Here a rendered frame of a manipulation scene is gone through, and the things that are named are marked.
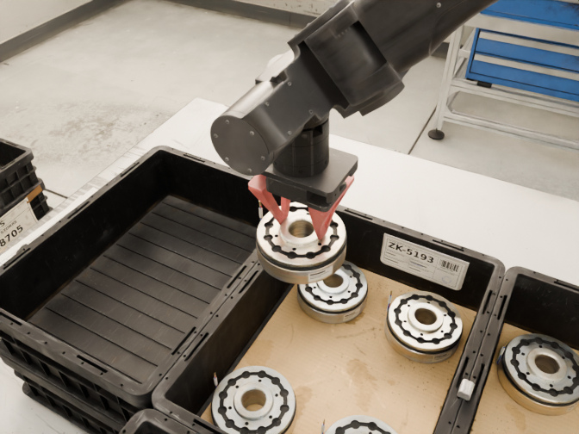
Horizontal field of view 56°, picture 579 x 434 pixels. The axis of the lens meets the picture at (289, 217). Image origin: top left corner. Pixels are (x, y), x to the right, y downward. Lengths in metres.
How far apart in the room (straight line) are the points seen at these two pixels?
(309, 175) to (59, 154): 2.29
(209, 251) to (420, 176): 0.59
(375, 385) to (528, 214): 0.64
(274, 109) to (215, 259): 0.50
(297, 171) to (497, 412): 0.41
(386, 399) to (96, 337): 0.41
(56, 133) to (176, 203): 1.96
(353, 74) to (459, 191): 0.86
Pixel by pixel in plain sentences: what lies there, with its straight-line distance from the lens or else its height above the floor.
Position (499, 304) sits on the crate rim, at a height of 0.93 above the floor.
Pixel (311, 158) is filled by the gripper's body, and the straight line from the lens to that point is 0.52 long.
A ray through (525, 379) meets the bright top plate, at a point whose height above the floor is 0.86.
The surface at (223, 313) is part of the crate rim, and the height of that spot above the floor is 0.93.
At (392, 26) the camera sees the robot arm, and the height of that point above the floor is 1.31.
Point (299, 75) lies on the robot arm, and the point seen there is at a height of 1.26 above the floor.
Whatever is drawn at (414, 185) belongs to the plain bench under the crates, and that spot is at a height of 0.70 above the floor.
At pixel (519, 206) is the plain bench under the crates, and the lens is 1.28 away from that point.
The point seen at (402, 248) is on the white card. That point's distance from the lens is 0.82.
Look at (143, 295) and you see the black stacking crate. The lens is 0.87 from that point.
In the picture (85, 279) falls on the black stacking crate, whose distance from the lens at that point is 0.92.
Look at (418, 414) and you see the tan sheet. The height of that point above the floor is 0.83.
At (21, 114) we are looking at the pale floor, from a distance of 3.15.
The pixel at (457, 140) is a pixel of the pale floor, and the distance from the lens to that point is 2.76.
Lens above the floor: 1.47
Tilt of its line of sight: 42 degrees down
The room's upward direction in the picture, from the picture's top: straight up
